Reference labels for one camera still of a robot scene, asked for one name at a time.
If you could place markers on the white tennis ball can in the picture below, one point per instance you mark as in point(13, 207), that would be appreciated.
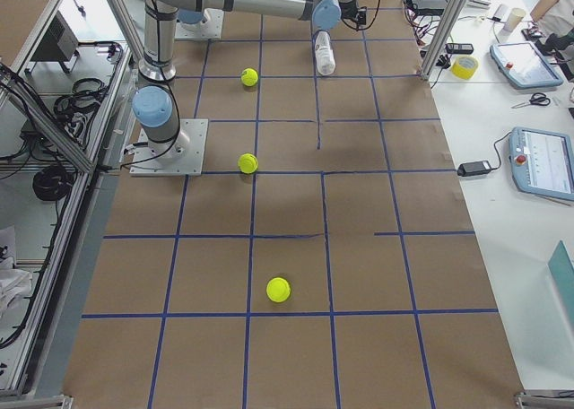
point(324, 54)

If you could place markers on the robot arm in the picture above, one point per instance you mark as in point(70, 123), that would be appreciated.
point(156, 112)
point(161, 18)

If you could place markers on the tennis ball centre Roland Garros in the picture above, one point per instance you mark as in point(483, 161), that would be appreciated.
point(247, 163)

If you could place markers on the tennis ball far left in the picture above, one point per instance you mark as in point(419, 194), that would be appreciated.
point(278, 290)

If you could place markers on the tennis ball Wilson right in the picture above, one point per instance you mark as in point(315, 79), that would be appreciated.
point(249, 77)

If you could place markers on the black adapter on table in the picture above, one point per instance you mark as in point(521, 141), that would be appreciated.
point(474, 168)

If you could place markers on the yellow tape roll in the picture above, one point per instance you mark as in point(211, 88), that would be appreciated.
point(464, 67)

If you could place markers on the teach pendant near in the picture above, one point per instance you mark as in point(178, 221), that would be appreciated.
point(541, 162)

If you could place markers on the teach pendant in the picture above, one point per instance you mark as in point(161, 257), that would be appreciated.
point(541, 162)
point(524, 66)

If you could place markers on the teach pendant far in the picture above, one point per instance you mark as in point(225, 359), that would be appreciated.
point(524, 66)

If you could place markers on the scissors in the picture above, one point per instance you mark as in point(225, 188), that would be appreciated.
point(538, 99)

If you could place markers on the paper cup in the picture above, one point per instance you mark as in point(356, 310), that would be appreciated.
point(515, 17)

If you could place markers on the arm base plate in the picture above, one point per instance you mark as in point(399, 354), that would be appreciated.
point(199, 25)
point(185, 157)

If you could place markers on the aluminium frame post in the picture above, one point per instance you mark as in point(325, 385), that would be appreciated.
point(446, 23)

